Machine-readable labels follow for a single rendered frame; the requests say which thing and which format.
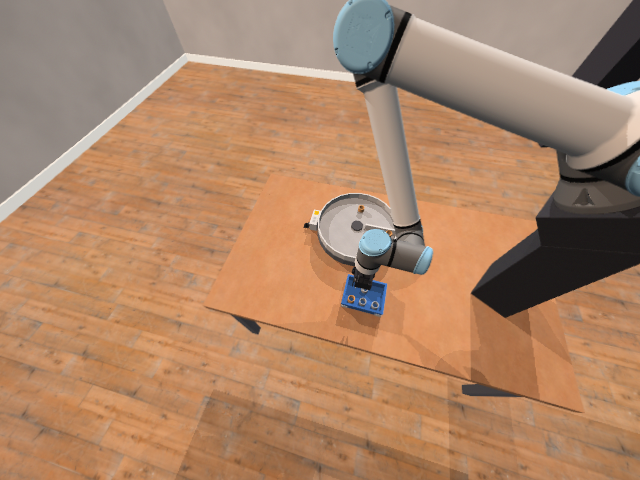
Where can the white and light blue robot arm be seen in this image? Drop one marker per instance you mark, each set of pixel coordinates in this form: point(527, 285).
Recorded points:
point(597, 128)

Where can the blue crate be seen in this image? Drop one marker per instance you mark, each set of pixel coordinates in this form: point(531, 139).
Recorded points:
point(375, 294)

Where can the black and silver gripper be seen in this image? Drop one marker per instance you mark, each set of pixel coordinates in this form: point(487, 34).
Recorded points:
point(359, 283)

